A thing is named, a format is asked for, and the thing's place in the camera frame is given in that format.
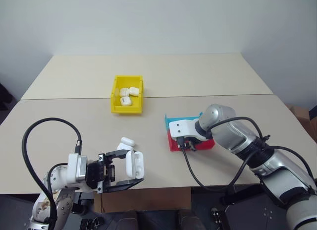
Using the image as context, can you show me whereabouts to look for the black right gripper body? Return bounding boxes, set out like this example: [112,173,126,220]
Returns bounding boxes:
[183,136,200,145]

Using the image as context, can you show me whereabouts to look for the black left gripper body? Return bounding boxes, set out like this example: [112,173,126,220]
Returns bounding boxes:
[86,153,117,194]

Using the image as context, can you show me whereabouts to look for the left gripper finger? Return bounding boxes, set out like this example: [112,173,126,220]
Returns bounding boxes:
[105,177,145,193]
[106,148,135,160]

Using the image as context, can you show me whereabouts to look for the yellow plastic bin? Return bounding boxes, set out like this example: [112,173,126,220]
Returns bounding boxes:
[110,75,145,115]

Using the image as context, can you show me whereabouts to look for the red and teal plastic tray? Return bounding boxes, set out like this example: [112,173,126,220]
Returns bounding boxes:
[163,111,215,152]

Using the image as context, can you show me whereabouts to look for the cardboard box under table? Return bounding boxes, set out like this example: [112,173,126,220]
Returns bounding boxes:
[93,187,193,214]

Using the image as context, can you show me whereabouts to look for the dark rounded shape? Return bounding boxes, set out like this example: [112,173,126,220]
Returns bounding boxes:
[177,208,199,230]
[118,210,138,230]

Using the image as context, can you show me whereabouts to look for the small black remote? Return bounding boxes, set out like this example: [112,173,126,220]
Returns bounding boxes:
[210,207,219,226]

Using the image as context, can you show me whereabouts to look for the brown cardboard box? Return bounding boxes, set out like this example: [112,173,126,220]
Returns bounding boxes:
[287,104,317,144]

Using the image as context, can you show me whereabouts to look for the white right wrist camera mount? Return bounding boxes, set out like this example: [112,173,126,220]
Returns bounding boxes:
[169,119,214,143]

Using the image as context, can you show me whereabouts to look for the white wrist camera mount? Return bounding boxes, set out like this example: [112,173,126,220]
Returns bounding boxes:
[67,153,89,185]
[169,119,214,143]

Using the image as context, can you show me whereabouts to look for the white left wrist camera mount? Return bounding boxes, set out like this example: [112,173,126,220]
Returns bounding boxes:
[67,153,89,185]

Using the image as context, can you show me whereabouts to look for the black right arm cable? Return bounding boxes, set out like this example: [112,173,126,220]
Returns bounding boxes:
[176,115,317,191]

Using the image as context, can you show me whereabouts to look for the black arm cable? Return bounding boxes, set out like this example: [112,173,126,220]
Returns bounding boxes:
[176,115,317,191]
[21,117,83,230]

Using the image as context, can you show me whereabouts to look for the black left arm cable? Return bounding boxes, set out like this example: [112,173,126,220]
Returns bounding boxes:
[21,117,83,230]

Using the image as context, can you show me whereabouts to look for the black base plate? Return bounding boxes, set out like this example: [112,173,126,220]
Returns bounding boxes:
[221,184,294,230]

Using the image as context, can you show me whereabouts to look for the dark object by wall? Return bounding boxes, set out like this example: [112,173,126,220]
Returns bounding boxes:
[0,82,13,112]

